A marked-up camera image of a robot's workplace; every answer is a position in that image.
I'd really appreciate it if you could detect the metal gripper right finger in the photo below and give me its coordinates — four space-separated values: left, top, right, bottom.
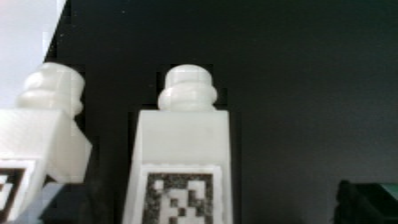
336 180 398 224

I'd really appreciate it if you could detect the white leg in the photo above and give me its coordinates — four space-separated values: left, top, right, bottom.
0 63 93 223
123 65 233 224

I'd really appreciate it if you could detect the white marker sheet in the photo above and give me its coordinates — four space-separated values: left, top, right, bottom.
0 0 66 109

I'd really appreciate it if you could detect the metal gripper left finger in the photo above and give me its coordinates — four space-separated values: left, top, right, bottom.
15 182 93 224

